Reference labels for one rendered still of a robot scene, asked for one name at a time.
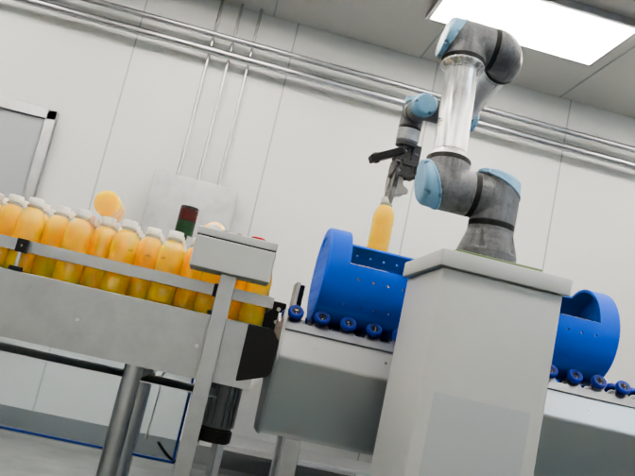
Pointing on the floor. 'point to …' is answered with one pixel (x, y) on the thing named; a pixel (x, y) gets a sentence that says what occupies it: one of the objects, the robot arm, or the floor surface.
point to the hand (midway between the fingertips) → (386, 199)
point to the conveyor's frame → (126, 346)
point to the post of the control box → (204, 376)
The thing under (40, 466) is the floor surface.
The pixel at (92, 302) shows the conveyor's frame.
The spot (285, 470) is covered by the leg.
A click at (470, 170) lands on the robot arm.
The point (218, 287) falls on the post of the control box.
